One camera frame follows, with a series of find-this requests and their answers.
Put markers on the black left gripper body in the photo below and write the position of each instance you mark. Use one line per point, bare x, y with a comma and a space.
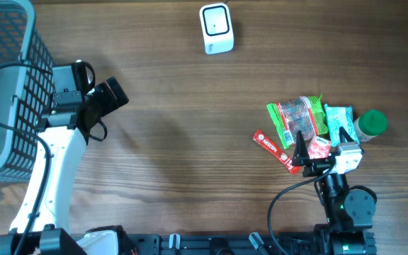
103, 100

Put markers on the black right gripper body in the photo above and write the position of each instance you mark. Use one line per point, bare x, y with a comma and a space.
316, 166

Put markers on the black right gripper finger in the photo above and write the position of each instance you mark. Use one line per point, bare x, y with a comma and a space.
344, 136
300, 155

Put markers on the mint green wipes pack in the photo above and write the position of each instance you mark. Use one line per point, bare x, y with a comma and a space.
338, 116

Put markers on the red tissue pack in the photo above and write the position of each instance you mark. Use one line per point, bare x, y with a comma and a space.
318, 148

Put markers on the green lid jar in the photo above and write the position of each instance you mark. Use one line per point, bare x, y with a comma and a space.
370, 124

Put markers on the green candy bag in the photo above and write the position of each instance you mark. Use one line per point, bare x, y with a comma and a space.
304, 114

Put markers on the red snack bar wrapper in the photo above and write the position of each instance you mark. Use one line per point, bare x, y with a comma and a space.
270, 146

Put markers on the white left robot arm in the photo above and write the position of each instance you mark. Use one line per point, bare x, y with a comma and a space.
62, 133

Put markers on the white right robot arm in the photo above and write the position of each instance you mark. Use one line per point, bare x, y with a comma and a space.
349, 209

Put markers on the white barcode scanner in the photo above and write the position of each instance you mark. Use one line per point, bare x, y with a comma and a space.
216, 26

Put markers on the grey mesh shopping basket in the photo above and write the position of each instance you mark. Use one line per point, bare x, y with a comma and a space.
25, 87

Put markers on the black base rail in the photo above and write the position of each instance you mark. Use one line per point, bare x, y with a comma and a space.
225, 244

